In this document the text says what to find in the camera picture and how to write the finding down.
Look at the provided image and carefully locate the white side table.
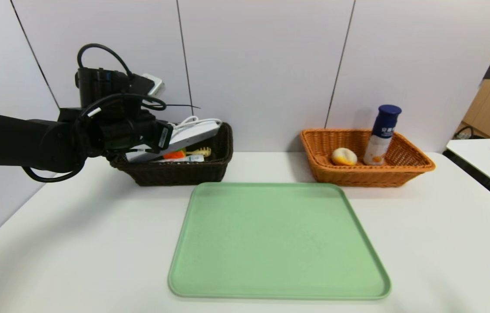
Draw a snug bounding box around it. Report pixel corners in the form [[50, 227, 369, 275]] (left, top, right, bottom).
[[445, 139, 490, 193]]

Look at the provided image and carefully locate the light green plastic tray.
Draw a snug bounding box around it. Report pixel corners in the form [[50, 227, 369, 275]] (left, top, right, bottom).
[[168, 182, 392, 300]]

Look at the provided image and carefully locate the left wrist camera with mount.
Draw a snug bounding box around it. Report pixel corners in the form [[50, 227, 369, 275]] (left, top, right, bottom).
[[130, 73, 166, 100]]

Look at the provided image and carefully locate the dark brown wicker basket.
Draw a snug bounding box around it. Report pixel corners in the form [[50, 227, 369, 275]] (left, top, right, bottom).
[[108, 123, 234, 186]]

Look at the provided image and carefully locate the white tube with clear cap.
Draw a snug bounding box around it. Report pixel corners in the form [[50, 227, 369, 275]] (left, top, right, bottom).
[[157, 155, 205, 164]]

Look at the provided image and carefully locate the white power strip with cable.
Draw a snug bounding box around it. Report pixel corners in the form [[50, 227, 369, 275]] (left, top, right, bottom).
[[125, 116, 223, 163]]

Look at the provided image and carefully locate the white bottle with blue cap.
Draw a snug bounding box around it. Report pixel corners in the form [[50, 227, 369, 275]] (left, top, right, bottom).
[[363, 104, 402, 166]]

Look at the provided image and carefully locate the black left camera cable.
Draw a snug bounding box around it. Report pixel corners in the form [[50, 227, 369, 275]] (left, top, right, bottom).
[[76, 43, 136, 80]]

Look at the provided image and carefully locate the orange topped bread bun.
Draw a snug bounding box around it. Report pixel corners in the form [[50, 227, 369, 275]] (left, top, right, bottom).
[[331, 147, 358, 166]]

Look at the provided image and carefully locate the orange wicker basket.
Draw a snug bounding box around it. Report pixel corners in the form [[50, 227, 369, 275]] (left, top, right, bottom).
[[300, 128, 437, 188]]

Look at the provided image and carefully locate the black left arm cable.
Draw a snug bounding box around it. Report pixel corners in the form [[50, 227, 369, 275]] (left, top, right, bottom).
[[22, 93, 167, 183]]

